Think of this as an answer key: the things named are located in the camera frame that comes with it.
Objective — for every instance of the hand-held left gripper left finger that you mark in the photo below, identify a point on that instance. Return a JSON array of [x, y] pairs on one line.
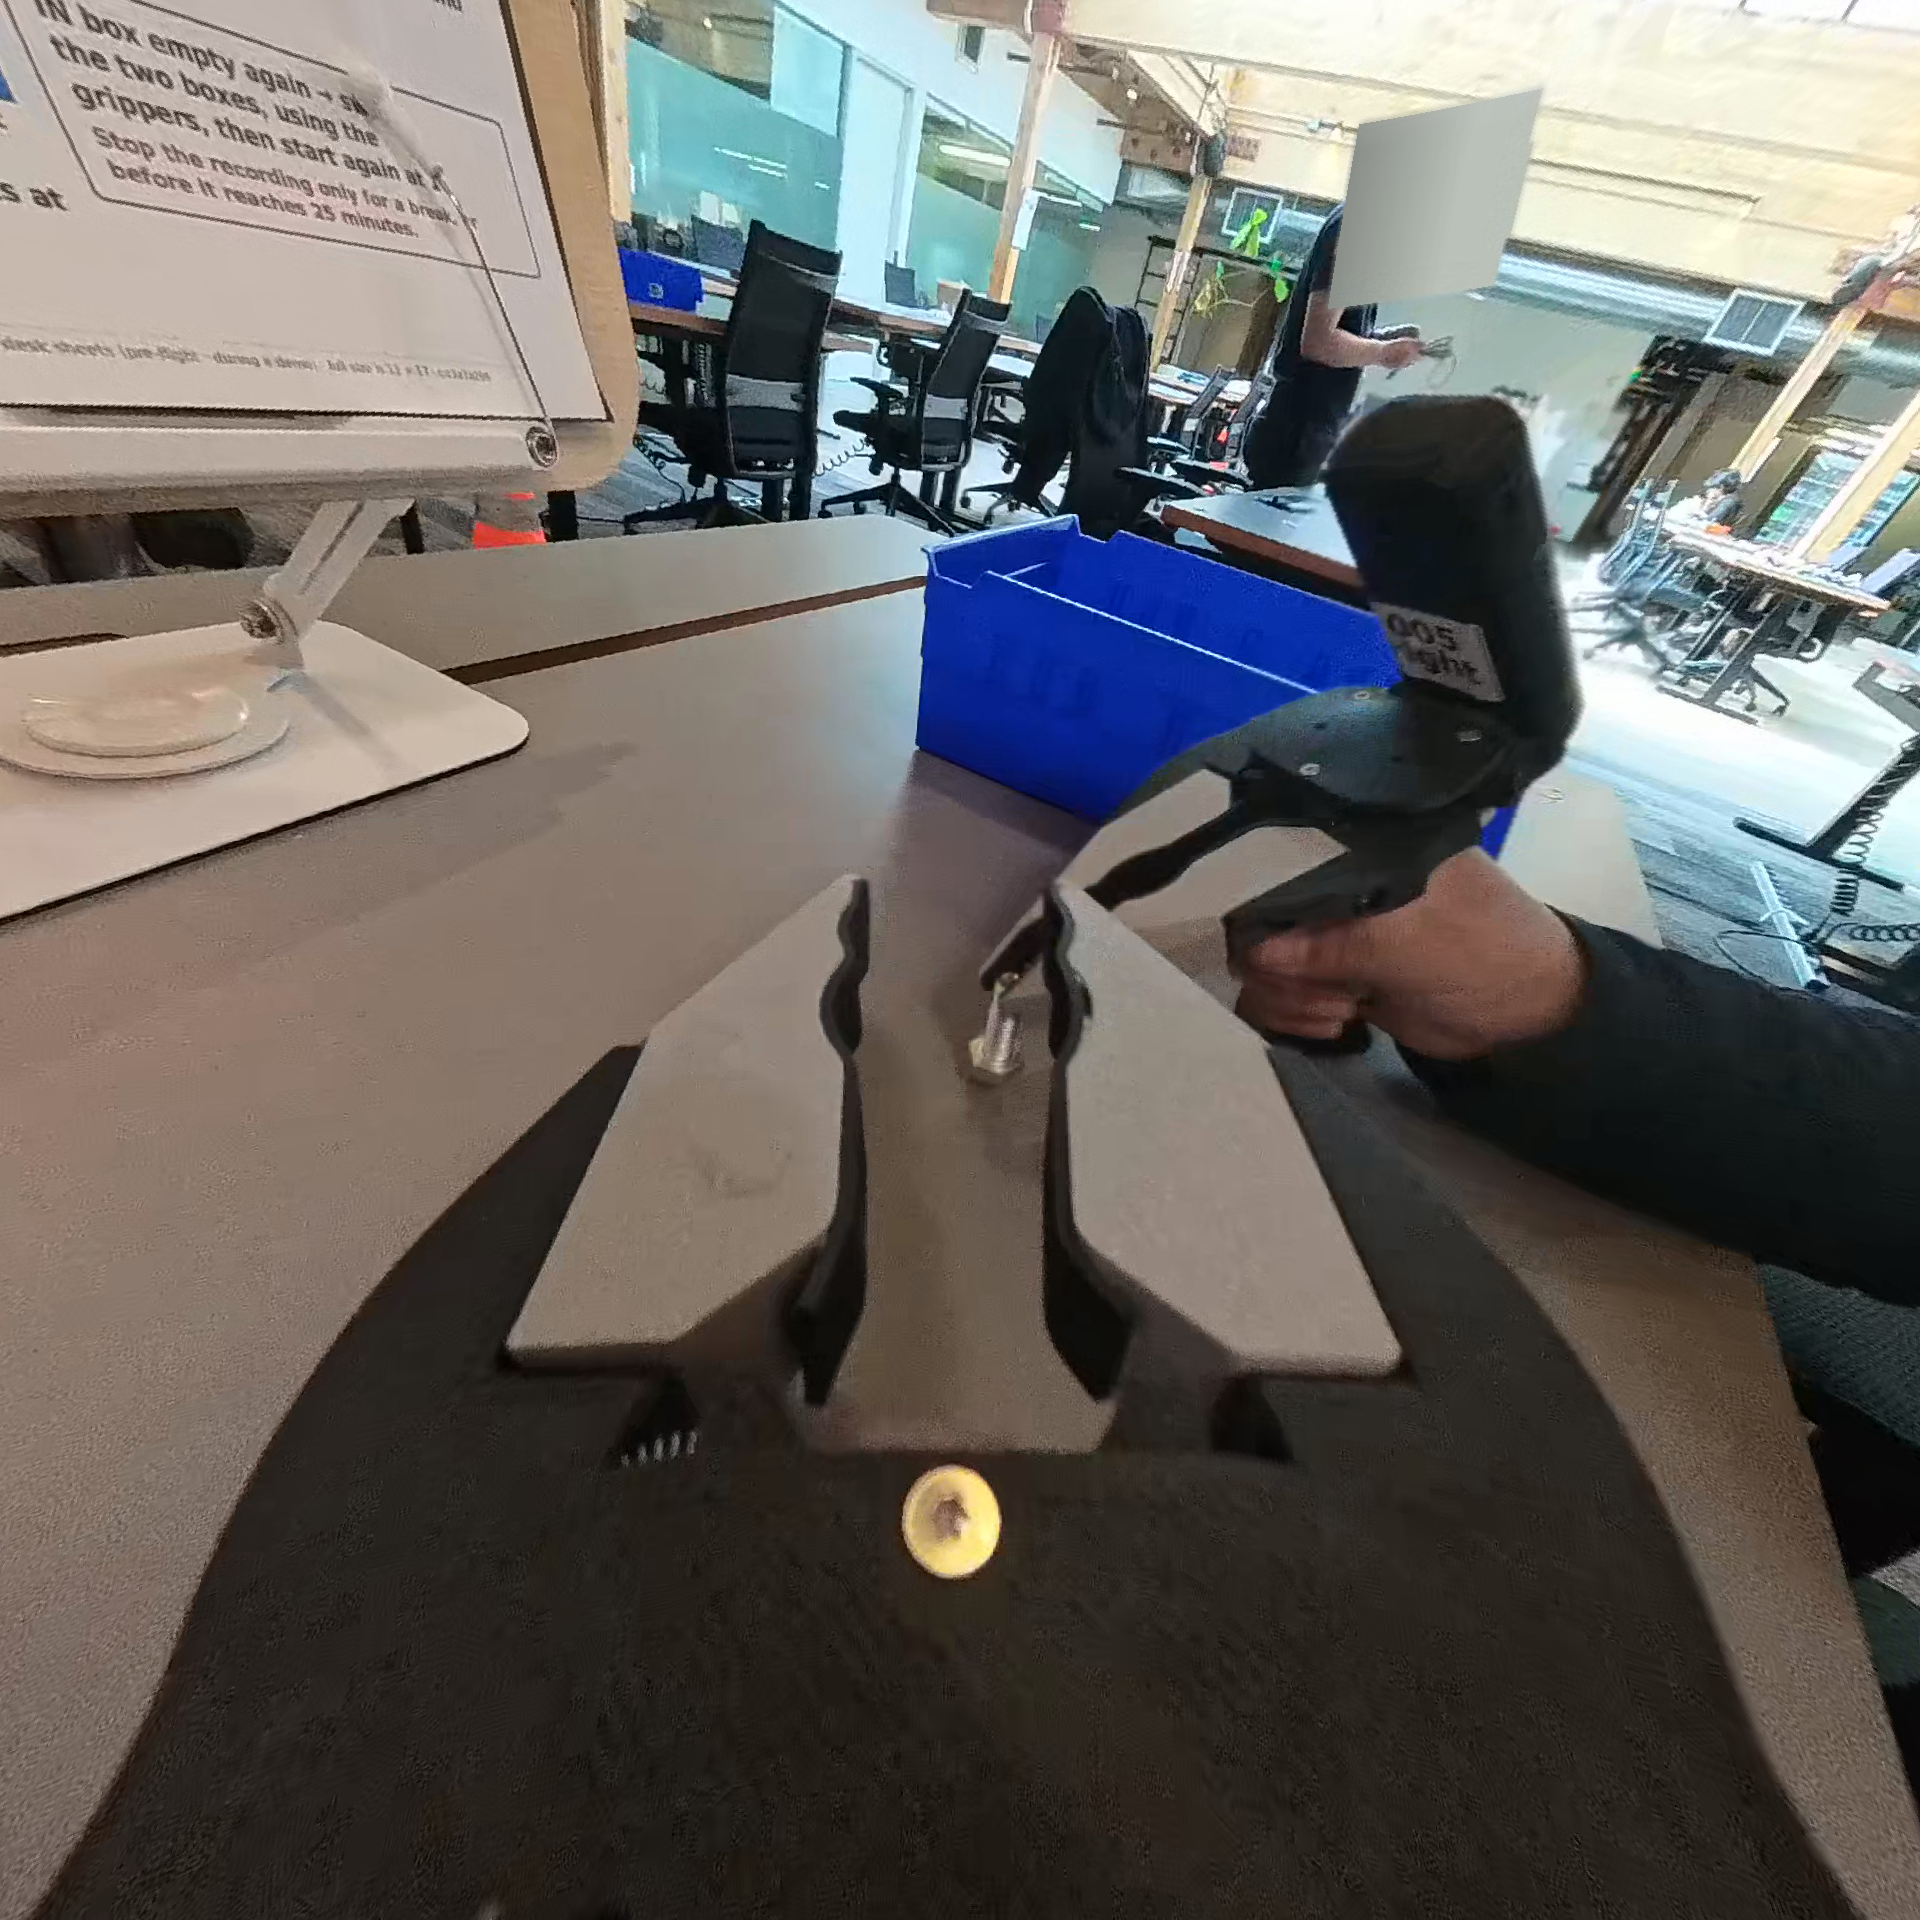
[[674, 1185]]

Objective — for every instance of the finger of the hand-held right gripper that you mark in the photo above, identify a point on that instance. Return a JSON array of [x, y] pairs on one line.
[[1201, 901]]

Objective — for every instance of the black jacket on chair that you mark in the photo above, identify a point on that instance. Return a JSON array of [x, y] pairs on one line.
[[1088, 389]]

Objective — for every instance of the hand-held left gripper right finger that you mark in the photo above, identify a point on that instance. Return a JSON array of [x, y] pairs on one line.
[[1201, 1200]]

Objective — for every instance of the person's right hand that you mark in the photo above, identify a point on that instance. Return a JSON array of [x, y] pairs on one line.
[[1441, 961]]

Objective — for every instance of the orange traffic cone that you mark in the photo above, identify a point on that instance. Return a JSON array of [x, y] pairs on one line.
[[510, 523]]

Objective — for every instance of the wooden edged office desk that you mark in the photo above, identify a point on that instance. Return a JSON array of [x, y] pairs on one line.
[[884, 319], [1785, 562], [1276, 523]]

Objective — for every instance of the white wall vent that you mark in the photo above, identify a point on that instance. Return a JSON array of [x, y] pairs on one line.
[[1755, 321]]

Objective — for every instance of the black mesh office chair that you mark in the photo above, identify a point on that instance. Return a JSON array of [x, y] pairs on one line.
[[1845, 1335]]

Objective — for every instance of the blue plastic bin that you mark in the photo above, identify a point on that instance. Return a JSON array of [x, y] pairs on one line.
[[1080, 674], [660, 282]]

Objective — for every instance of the green leafy plant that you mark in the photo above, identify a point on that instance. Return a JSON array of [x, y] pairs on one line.
[[1258, 248]]

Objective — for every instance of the white metal stand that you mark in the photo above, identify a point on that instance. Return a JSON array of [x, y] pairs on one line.
[[345, 704]]

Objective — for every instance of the person's right forearm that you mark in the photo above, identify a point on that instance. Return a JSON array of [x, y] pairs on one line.
[[1723, 1110]]

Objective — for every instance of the steel hex bolt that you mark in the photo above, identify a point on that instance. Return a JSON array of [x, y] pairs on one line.
[[996, 1026]]

